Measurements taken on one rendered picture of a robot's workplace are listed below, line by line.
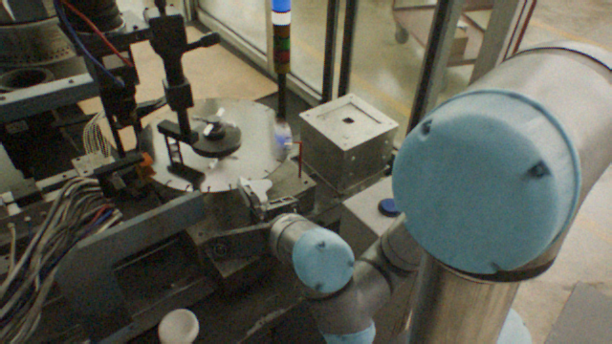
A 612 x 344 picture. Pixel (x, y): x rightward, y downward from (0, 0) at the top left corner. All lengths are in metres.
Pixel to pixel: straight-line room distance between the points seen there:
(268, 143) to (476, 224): 0.70
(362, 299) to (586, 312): 1.52
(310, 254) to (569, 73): 0.35
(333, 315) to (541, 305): 1.50
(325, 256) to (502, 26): 0.55
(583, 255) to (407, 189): 2.01
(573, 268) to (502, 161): 1.97
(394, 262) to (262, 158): 0.38
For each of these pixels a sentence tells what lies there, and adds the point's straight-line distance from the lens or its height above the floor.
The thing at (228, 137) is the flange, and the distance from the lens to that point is 0.97.
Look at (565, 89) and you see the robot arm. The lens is 0.36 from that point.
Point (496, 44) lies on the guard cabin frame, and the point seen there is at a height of 1.17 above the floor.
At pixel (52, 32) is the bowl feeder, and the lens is 1.47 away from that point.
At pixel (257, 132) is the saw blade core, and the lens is 1.00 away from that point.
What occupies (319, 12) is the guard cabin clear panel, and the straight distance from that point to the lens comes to 1.33.
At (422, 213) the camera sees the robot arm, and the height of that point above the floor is 1.31.
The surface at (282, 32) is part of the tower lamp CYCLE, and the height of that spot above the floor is 1.08.
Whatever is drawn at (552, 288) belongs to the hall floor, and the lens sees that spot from 2.14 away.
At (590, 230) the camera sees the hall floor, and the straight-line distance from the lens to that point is 2.46.
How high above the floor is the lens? 1.55
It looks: 42 degrees down
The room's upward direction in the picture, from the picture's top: 2 degrees clockwise
